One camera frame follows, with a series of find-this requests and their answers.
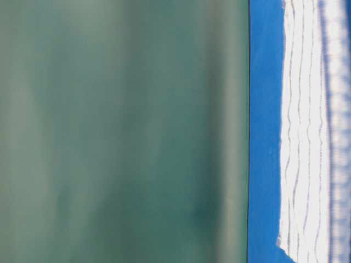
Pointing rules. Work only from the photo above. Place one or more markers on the white blue striped towel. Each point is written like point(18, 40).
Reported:
point(314, 223)

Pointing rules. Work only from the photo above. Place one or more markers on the green backdrop sheet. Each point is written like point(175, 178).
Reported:
point(124, 131)

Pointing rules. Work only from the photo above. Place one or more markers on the blue table mat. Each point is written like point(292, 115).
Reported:
point(266, 55)

